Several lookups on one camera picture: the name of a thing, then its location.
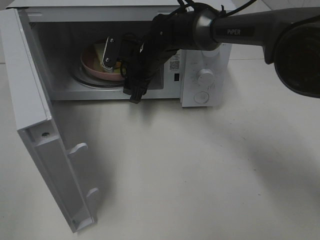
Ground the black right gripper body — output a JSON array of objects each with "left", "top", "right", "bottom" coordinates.
[{"left": 117, "top": 11, "right": 201, "bottom": 83}]

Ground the pink round plate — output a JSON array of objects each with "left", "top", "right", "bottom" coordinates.
[{"left": 80, "top": 42, "right": 124, "bottom": 81}]

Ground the white timer knob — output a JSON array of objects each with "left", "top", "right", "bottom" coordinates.
[{"left": 196, "top": 68, "right": 214, "bottom": 87}]

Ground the round white door button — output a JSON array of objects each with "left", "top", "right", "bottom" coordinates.
[{"left": 194, "top": 91, "right": 210, "bottom": 104}]

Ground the white microwave door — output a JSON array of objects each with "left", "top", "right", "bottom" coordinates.
[{"left": 0, "top": 8, "right": 98, "bottom": 232}]

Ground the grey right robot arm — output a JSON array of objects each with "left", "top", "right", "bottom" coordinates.
[{"left": 123, "top": 2, "right": 320, "bottom": 103}]

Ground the white warning label sticker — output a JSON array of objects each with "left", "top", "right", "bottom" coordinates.
[{"left": 168, "top": 52, "right": 181, "bottom": 73}]

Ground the glass microwave turntable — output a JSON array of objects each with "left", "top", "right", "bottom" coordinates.
[{"left": 69, "top": 67, "right": 125, "bottom": 89}]

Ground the white microwave oven body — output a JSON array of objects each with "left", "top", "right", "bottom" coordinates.
[{"left": 0, "top": 0, "right": 231, "bottom": 114}]

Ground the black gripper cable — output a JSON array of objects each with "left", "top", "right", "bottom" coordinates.
[{"left": 119, "top": 0, "right": 253, "bottom": 105}]

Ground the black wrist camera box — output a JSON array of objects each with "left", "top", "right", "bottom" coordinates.
[{"left": 101, "top": 36, "right": 119, "bottom": 73}]

